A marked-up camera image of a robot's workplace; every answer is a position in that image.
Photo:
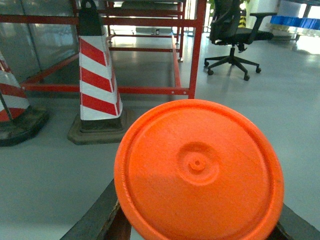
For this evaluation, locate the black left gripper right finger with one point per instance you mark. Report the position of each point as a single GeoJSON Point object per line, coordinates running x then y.
{"type": "Point", "coordinates": [292, 227]}

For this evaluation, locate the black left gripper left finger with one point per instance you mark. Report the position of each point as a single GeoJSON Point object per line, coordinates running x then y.
{"type": "Point", "coordinates": [97, 220]}

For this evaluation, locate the orange cylindrical capacitor 4680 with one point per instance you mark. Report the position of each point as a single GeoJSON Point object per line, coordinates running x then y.
{"type": "Point", "coordinates": [197, 170]}

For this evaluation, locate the red white traffic cone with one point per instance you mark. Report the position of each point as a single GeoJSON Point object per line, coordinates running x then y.
{"type": "Point", "coordinates": [102, 118]}

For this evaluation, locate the black office chair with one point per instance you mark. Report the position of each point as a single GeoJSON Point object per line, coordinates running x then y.
{"type": "Point", "coordinates": [225, 30]}

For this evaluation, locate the yellow black striped bollard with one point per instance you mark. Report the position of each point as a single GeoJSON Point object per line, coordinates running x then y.
{"type": "Point", "coordinates": [242, 21]}

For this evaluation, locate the red metal table frame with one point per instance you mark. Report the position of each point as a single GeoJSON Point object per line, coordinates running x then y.
{"type": "Point", "coordinates": [115, 16]}

